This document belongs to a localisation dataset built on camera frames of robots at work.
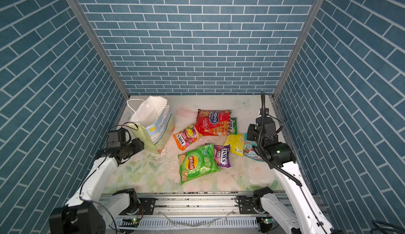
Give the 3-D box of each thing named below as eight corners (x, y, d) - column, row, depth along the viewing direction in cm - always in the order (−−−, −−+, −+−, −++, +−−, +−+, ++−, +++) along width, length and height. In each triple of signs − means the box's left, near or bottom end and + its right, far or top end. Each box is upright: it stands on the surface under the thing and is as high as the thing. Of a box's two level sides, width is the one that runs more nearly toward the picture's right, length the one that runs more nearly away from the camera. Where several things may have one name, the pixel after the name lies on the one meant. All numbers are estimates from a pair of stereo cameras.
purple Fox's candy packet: (214, 167, 87) (214, 165, 84) (213, 148, 95) (213, 144, 92) (230, 168, 88) (231, 165, 84) (228, 148, 95) (229, 144, 92)
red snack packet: (195, 139, 99) (195, 132, 93) (197, 115, 111) (196, 108, 105) (231, 139, 99) (233, 132, 93) (229, 115, 111) (230, 108, 105)
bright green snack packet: (182, 184, 82) (180, 179, 76) (178, 157, 92) (176, 152, 86) (219, 173, 86) (220, 168, 80) (212, 149, 95) (212, 143, 89)
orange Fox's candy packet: (181, 151, 94) (180, 147, 89) (173, 140, 99) (172, 135, 94) (202, 137, 100) (202, 133, 96) (194, 127, 105) (193, 122, 101)
